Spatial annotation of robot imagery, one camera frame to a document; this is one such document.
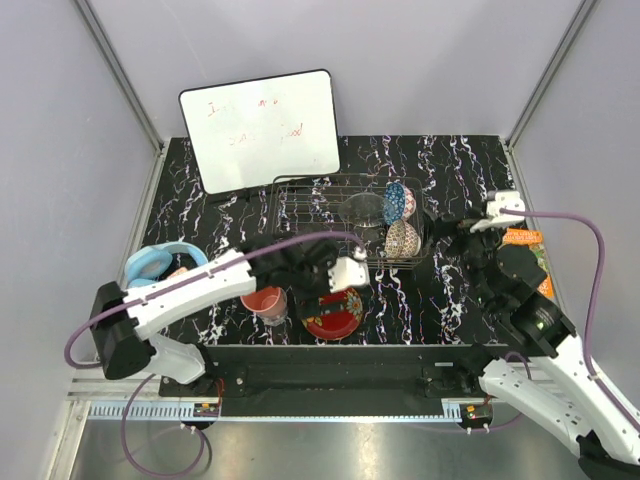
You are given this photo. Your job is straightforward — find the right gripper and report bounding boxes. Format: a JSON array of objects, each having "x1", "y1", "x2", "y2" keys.
[{"x1": 419, "y1": 207, "x2": 504, "y2": 308}]

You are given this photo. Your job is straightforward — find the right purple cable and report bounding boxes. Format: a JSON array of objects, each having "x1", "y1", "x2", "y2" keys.
[{"x1": 399, "y1": 208, "x2": 640, "y2": 434}]

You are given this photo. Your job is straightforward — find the whiteboard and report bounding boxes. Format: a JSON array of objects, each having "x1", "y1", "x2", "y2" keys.
[{"x1": 179, "y1": 69, "x2": 340, "y2": 195}]

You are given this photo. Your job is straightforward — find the orange green book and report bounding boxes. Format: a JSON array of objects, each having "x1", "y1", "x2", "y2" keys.
[{"x1": 502, "y1": 227, "x2": 556, "y2": 300}]

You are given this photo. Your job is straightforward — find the blue patterned bowl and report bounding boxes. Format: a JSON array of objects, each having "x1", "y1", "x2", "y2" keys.
[{"x1": 383, "y1": 182, "x2": 416, "y2": 225}]

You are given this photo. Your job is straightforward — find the light blue headphones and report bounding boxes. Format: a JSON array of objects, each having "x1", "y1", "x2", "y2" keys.
[{"x1": 124, "y1": 241, "x2": 209, "y2": 288}]

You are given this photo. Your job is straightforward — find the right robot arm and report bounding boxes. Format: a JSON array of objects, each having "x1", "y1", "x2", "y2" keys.
[{"x1": 431, "y1": 215, "x2": 639, "y2": 479}]

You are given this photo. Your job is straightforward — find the red patterned white bowl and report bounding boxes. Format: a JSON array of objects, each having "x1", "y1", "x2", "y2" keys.
[{"x1": 384, "y1": 219, "x2": 422, "y2": 259}]

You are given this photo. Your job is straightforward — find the purple cable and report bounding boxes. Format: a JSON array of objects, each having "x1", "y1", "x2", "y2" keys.
[
  {"x1": 399, "y1": 208, "x2": 640, "y2": 434},
  {"x1": 63, "y1": 230, "x2": 369, "y2": 474}
]

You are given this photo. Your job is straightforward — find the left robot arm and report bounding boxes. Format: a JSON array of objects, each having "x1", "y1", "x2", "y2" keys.
[{"x1": 90, "y1": 232, "x2": 369, "y2": 396}]

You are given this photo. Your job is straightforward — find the clear glass plate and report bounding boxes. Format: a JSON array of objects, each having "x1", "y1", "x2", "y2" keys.
[{"x1": 338, "y1": 192, "x2": 395, "y2": 228}]

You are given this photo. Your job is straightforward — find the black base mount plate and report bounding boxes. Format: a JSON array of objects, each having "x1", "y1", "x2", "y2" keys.
[{"x1": 158, "y1": 343, "x2": 514, "y2": 419}]

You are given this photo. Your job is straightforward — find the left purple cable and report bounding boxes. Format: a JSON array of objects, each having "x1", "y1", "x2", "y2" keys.
[{"x1": 63, "y1": 230, "x2": 369, "y2": 474}]

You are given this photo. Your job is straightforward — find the wire dish rack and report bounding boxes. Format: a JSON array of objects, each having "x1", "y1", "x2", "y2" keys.
[{"x1": 268, "y1": 173, "x2": 430, "y2": 269}]

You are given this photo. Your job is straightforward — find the red floral plate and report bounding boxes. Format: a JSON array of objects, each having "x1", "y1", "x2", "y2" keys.
[{"x1": 300, "y1": 288, "x2": 364, "y2": 341}]

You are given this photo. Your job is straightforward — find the pink dice cube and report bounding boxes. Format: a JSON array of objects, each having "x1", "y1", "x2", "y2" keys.
[{"x1": 167, "y1": 267, "x2": 189, "y2": 279}]

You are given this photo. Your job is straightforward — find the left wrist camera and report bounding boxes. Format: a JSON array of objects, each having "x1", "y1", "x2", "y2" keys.
[{"x1": 327, "y1": 257, "x2": 370, "y2": 293}]

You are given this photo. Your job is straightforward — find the pink tumbler cup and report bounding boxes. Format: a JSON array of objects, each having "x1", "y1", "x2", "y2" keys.
[{"x1": 240, "y1": 287, "x2": 288, "y2": 327}]

